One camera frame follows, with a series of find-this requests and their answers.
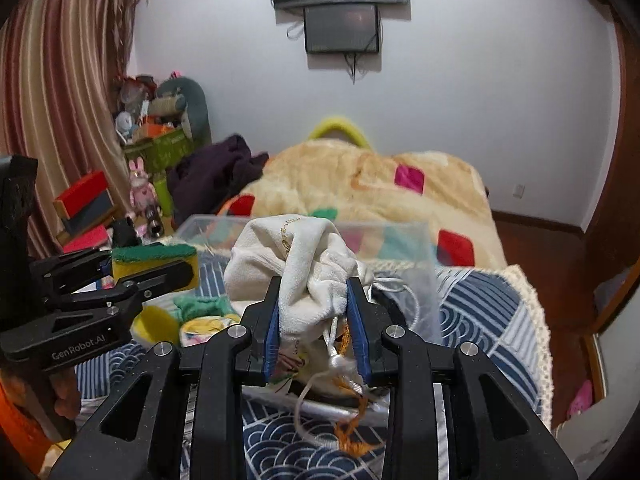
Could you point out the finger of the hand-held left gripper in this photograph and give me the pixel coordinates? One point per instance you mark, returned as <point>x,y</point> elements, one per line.
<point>160,277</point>
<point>75,267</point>

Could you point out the beige plush blanket coloured squares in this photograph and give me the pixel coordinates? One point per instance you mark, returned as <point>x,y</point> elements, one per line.
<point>360,180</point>

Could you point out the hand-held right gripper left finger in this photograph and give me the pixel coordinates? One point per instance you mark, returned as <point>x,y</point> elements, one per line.
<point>271,332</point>

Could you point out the cartoon printed pouch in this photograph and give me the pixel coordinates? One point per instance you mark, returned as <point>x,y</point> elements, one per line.
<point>205,332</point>

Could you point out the yellow sponge with green scourer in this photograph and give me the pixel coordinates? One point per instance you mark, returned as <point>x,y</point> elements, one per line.
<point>150,257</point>

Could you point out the yellow-green cushion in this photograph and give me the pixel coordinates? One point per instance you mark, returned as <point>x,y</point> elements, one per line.
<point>340,127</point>

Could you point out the striped pink curtain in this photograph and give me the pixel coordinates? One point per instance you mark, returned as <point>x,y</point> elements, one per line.
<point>55,110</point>

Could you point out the green plush dinosaur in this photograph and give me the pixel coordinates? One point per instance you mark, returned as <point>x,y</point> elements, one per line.
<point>192,105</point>

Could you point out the small black wall monitor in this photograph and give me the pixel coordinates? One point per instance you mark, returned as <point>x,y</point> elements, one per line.
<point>341,29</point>

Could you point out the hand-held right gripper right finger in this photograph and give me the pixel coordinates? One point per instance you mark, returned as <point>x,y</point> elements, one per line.
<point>358,327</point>

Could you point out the clear plastic storage box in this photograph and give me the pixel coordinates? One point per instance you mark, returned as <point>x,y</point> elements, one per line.
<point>400,245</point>

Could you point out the plain yellow sponge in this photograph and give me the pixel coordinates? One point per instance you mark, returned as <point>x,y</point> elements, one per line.
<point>152,327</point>

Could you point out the wooden door frame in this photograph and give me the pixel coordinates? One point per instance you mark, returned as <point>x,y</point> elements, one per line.
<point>612,150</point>

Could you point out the green knitted cloth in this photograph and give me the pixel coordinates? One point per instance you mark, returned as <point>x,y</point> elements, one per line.
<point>200,306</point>

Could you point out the green bottle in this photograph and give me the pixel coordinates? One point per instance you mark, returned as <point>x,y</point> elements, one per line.
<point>163,195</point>

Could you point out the green cardboard box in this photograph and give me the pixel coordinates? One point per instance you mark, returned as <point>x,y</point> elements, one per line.
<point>157,150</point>

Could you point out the person's left hand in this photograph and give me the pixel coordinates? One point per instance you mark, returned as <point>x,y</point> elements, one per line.
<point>65,395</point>

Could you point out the blue wave pattern blanket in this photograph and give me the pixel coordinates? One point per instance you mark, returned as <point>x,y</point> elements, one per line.
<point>490,320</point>

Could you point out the pink slipper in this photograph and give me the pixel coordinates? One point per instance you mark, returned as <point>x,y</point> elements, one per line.
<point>581,400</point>

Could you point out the dark purple garment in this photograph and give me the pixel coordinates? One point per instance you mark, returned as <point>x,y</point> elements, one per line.
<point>215,175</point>

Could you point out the red and grey box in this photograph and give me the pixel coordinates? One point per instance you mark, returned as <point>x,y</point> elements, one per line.
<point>85,202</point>

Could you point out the pink rabbit toy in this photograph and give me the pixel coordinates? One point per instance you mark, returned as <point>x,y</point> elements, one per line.
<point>143,192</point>

